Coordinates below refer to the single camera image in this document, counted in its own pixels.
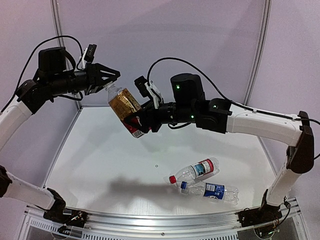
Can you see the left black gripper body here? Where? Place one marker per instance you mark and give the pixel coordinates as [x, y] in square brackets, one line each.
[90, 78]

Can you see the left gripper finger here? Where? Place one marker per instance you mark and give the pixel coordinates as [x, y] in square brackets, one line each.
[107, 72]
[102, 83]

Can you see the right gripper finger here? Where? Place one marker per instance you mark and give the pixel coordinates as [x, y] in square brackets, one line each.
[147, 105]
[138, 120]

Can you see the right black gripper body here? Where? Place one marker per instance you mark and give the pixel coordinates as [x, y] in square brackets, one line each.
[155, 116]

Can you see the gold label drink bottle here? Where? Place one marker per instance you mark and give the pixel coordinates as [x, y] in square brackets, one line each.
[123, 105]

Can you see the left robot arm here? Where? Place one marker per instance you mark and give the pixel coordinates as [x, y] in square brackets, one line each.
[56, 76]

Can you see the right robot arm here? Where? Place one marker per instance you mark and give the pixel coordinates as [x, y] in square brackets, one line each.
[225, 116]

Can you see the red cap water bottle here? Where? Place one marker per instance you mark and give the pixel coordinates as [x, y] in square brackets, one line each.
[207, 167]

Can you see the blue cap water bottle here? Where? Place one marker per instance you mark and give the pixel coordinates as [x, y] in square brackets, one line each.
[215, 192]

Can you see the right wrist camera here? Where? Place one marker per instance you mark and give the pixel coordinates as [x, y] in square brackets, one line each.
[149, 89]

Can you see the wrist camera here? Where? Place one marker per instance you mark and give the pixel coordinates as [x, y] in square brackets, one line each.
[149, 89]
[86, 57]

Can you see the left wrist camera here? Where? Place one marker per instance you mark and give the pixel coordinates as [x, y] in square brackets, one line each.
[86, 57]

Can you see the left aluminium wall post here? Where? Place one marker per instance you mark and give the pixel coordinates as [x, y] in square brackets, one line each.
[61, 41]

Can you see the aluminium wall post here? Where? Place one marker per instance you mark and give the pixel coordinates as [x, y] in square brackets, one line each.
[267, 4]
[61, 41]

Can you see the aluminium front rail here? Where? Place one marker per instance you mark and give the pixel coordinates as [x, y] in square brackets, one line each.
[215, 226]

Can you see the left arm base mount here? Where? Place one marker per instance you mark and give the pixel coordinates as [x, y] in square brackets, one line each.
[67, 217]

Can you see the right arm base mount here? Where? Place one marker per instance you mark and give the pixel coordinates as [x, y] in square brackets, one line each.
[266, 219]

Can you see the right aluminium wall post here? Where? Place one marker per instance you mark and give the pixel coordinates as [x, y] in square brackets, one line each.
[267, 4]

